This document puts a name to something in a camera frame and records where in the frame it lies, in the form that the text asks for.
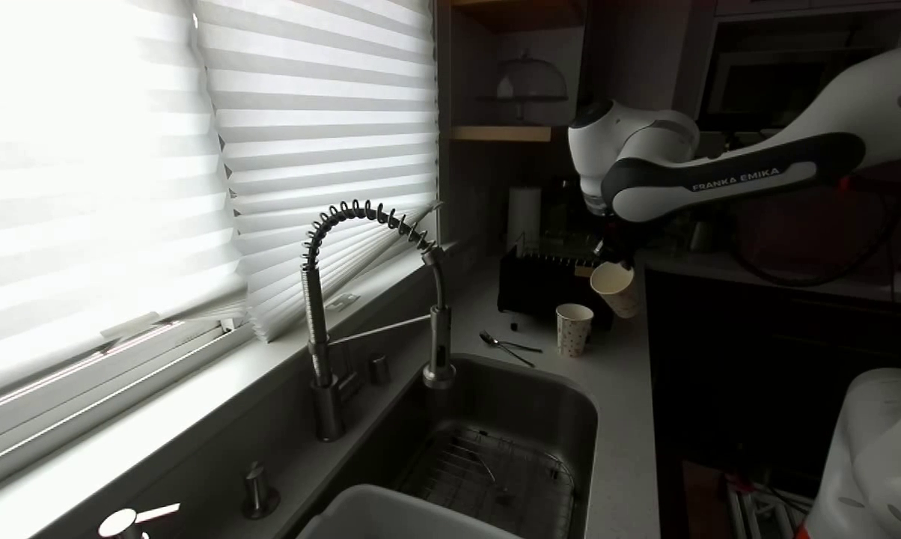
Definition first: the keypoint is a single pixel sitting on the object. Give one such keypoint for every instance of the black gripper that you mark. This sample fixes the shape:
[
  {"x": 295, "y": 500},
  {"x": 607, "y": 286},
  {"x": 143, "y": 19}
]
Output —
[{"x": 614, "y": 235}]

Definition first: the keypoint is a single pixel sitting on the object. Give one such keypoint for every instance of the white patterned paper cup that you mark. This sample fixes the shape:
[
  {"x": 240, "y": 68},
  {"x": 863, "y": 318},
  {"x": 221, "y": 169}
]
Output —
[
  {"x": 620, "y": 293},
  {"x": 574, "y": 332}
]

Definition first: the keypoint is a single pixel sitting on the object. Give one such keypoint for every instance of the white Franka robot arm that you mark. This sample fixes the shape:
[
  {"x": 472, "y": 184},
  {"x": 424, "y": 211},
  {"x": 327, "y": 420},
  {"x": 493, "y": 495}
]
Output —
[{"x": 869, "y": 98}]

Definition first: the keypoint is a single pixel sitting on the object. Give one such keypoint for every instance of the long metal fork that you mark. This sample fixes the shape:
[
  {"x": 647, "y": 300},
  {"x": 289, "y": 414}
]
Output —
[{"x": 517, "y": 354}]

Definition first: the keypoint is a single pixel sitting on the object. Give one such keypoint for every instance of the metal spoon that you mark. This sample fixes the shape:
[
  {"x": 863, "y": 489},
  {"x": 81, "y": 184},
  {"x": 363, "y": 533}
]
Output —
[{"x": 490, "y": 339}]

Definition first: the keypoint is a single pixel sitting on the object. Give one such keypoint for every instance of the stainless steel sink basin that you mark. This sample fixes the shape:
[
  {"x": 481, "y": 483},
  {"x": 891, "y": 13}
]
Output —
[{"x": 527, "y": 399}]

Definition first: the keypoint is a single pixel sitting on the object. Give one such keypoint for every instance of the small chrome sink knob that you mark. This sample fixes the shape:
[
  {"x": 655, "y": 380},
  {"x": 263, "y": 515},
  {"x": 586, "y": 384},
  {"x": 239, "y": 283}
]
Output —
[{"x": 381, "y": 368}]

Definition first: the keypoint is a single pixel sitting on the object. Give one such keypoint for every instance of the chrome spring neck faucet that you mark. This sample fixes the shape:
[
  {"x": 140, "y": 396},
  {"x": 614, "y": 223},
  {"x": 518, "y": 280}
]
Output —
[{"x": 316, "y": 329}]

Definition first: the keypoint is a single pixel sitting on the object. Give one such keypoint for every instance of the narrow white window blind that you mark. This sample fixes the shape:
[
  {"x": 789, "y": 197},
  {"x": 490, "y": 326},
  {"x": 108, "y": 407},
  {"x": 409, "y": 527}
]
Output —
[{"x": 319, "y": 119}]

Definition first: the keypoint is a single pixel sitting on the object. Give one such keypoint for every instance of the white plastic wash tub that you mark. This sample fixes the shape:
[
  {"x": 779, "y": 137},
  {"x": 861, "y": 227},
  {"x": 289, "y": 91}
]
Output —
[{"x": 391, "y": 513}]

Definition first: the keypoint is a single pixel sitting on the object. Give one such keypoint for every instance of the chrome soap dispenser pump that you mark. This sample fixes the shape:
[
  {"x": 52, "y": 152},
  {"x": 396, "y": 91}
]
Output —
[{"x": 258, "y": 495}]

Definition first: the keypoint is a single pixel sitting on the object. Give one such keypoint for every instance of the wide white window blind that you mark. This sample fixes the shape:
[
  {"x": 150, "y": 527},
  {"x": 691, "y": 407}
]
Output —
[{"x": 92, "y": 179}]

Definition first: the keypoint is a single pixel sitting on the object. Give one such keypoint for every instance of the wooden wall shelf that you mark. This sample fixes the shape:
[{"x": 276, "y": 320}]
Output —
[{"x": 498, "y": 131}]

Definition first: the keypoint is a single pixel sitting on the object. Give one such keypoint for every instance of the white window frame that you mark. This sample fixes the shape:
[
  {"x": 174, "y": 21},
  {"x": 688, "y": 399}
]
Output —
[{"x": 92, "y": 399}]

